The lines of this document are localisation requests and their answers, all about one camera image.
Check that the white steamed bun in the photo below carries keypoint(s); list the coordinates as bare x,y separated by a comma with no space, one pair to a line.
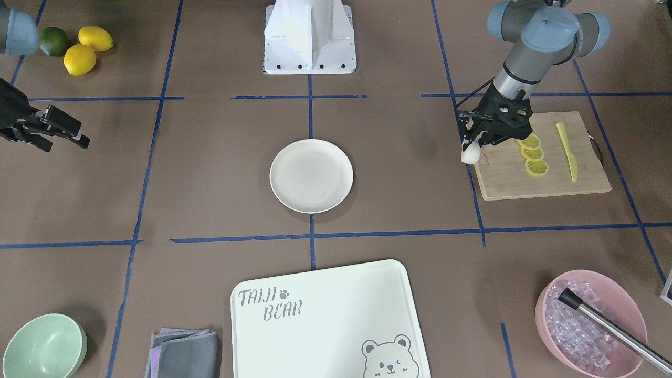
471,151

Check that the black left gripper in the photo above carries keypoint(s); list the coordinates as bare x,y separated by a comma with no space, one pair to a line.
492,103

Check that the yellow lemon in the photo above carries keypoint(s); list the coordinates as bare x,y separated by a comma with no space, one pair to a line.
79,60
95,37

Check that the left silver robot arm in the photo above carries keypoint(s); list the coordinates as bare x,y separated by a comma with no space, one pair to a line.
543,34

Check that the yellow plastic knife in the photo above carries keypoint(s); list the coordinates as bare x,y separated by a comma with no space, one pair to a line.
571,159

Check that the white bear tray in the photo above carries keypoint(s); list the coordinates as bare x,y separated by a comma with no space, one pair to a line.
351,321

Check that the wooden cutting board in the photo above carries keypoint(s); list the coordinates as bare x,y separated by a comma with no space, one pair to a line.
502,176

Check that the green lime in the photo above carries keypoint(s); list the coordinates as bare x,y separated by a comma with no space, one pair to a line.
54,42

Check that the round white plate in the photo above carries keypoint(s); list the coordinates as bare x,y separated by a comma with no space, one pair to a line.
311,176

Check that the green bowl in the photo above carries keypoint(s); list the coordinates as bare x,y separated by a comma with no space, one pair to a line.
52,345

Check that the lemon slice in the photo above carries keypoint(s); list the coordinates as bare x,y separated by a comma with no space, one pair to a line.
532,154
530,143
536,168

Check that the pink bowl with ice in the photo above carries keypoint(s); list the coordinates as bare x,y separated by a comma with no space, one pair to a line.
578,342

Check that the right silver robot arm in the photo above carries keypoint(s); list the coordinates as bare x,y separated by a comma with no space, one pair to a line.
21,122

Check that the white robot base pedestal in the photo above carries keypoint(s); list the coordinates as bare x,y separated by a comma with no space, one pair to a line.
309,38

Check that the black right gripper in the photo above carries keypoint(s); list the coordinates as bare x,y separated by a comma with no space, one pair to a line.
11,108

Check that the metal black-tipped muddler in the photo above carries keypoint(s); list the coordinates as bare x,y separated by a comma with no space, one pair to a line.
570,299

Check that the folded grey purple cloths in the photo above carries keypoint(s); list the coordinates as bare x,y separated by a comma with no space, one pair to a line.
182,353

